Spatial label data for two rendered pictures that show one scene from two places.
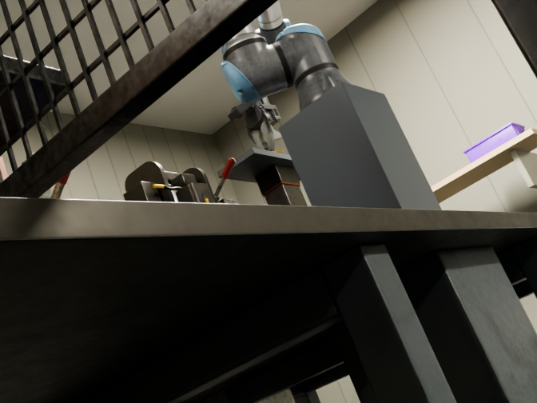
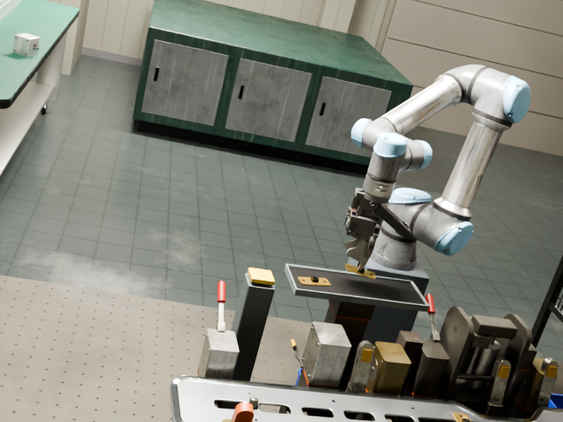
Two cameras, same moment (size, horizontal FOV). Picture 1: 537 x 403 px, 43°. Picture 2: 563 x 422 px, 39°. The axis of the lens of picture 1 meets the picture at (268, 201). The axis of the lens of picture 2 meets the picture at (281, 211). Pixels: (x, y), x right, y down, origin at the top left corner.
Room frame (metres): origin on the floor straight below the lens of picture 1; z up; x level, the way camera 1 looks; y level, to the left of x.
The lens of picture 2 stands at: (3.45, 1.08, 2.05)
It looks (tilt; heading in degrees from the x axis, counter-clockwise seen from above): 21 degrees down; 223
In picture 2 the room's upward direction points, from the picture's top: 15 degrees clockwise
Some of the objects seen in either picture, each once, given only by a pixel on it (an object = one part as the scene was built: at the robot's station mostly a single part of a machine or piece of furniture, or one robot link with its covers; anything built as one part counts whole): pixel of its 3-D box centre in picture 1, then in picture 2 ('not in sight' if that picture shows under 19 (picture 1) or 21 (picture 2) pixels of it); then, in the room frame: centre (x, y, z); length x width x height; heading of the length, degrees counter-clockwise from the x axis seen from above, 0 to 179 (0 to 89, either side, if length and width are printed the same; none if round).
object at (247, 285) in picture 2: not in sight; (240, 353); (2.12, -0.18, 0.92); 0.08 x 0.08 x 0.44; 59
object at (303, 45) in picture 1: (303, 55); (408, 211); (1.52, -0.22, 1.27); 0.13 x 0.12 x 0.14; 93
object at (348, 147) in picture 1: (365, 182); (373, 313); (1.52, -0.23, 0.90); 0.20 x 0.20 x 0.40; 55
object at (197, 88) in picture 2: not in sight; (261, 77); (-1.62, -4.36, 0.44); 2.21 x 2.10 x 0.87; 145
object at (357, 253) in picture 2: (265, 142); (357, 254); (1.92, -0.06, 1.25); 0.06 x 0.03 x 0.09; 139
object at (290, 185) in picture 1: (302, 239); (333, 361); (1.90, -0.05, 0.92); 0.10 x 0.08 x 0.45; 149
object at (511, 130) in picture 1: (497, 145); not in sight; (3.59, -1.27, 1.42); 0.30 x 0.21 x 0.10; 55
